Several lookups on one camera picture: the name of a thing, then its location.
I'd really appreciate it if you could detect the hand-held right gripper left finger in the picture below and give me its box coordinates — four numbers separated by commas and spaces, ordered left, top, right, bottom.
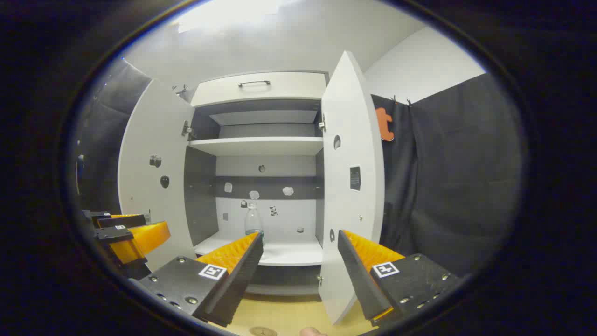
139, 232, 264, 327

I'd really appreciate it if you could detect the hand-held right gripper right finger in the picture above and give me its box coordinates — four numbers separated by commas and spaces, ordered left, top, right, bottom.
337, 230, 462, 327

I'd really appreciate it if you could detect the clear glass bottle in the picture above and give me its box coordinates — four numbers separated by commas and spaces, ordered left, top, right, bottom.
245, 201, 265, 248

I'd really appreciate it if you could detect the white cabinet door camera sticker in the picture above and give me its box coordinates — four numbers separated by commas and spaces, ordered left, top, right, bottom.
118, 78, 196, 273

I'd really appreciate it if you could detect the white cabinet door cat sticker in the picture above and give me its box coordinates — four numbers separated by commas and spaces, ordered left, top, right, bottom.
319, 50, 385, 325

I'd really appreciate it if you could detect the white cabinet drawer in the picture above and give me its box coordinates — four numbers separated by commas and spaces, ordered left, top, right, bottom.
190, 71, 327, 108

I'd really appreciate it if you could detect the black backdrop cloth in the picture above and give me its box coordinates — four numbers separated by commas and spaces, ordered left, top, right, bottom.
75, 58, 525, 280

